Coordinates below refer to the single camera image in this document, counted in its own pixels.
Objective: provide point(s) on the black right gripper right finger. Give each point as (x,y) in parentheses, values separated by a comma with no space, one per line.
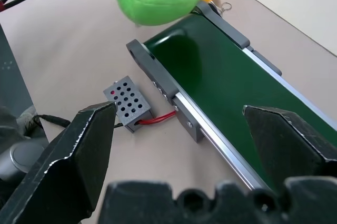
(284,140)

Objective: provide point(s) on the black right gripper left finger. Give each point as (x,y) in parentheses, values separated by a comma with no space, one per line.
(65,161)

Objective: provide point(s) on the silver keyring clasp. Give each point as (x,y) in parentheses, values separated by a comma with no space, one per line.
(223,7)

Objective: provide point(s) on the silver robot body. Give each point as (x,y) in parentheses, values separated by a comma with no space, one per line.
(13,118)

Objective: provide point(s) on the grey perforated control box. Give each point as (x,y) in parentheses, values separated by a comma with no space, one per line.
(129,104)

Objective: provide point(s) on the green conveyor belt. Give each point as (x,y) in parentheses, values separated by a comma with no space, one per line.
(226,87)

